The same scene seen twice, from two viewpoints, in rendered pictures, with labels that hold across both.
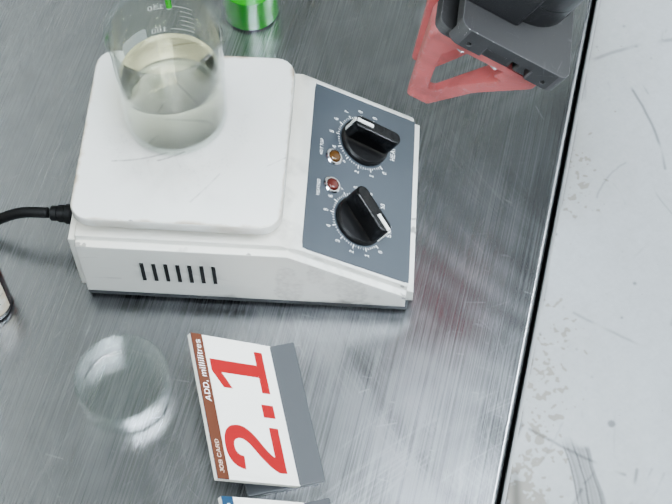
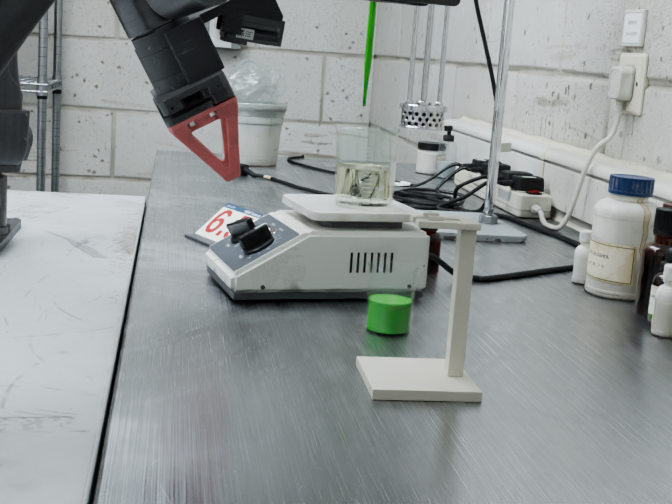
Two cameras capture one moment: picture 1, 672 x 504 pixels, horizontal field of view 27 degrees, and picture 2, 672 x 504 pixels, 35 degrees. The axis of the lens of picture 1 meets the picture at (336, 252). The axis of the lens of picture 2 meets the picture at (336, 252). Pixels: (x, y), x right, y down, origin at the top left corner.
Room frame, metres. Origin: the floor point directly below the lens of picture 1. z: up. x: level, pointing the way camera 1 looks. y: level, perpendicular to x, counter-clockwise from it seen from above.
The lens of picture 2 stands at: (1.44, -0.34, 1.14)
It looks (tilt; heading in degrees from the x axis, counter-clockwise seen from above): 11 degrees down; 157
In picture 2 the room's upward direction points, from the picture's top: 4 degrees clockwise
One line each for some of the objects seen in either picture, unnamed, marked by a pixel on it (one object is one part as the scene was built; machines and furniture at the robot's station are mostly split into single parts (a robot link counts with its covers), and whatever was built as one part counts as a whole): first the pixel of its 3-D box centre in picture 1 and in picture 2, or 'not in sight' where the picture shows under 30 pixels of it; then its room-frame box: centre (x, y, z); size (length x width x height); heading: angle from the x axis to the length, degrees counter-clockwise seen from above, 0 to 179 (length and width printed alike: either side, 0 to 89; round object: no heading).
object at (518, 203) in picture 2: not in sight; (498, 187); (-0.15, 0.63, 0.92); 0.40 x 0.06 x 0.04; 166
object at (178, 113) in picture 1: (175, 75); (362, 167); (0.48, 0.09, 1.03); 0.07 x 0.06 x 0.08; 88
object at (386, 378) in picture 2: not in sight; (423, 300); (0.77, 0.02, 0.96); 0.08 x 0.08 x 0.13; 75
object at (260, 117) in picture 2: not in sight; (252, 110); (-0.61, 0.32, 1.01); 0.14 x 0.14 x 0.21
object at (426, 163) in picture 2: not in sight; (431, 157); (-0.52, 0.68, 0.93); 0.06 x 0.06 x 0.06
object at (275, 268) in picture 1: (235, 182); (324, 249); (0.46, 0.06, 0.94); 0.22 x 0.13 x 0.08; 87
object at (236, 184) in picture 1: (186, 139); (351, 207); (0.46, 0.09, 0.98); 0.12 x 0.12 x 0.01; 87
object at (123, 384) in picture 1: (123, 384); not in sight; (0.34, 0.12, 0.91); 0.06 x 0.06 x 0.02
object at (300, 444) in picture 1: (256, 408); not in sight; (0.32, 0.05, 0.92); 0.09 x 0.06 x 0.04; 12
